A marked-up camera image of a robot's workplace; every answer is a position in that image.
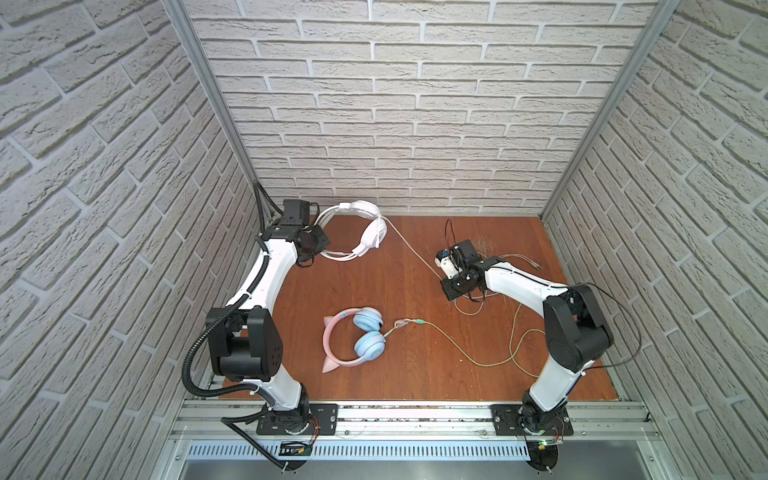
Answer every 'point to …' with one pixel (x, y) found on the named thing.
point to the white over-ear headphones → (374, 230)
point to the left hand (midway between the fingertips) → (323, 237)
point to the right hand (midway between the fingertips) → (446, 286)
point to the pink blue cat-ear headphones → (369, 343)
